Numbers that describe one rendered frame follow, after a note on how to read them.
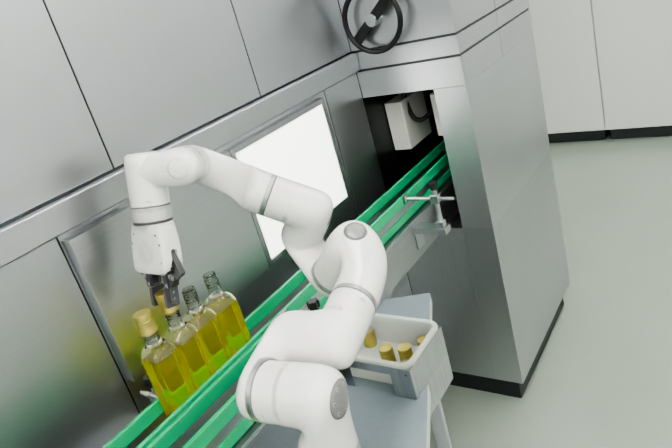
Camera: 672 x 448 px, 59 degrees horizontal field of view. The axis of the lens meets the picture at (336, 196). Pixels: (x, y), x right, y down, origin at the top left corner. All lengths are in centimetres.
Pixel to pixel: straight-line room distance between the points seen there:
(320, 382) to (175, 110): 80
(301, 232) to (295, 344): 26
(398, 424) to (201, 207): 66
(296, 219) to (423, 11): 95
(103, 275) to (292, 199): 43
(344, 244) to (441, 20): 98
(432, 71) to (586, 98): 292
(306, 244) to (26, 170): 54
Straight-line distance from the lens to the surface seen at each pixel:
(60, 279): 130
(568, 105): 479
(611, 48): 463
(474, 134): 193
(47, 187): 128
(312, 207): 113
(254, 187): 113
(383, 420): 139
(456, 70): 189
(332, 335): 97
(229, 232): 152
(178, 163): 113
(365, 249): 106
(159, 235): 117
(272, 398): 93
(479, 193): 201
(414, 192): 195
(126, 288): 135
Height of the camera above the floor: 166
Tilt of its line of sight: 20 degrees down
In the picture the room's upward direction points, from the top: 16 degrees counter-clockwise
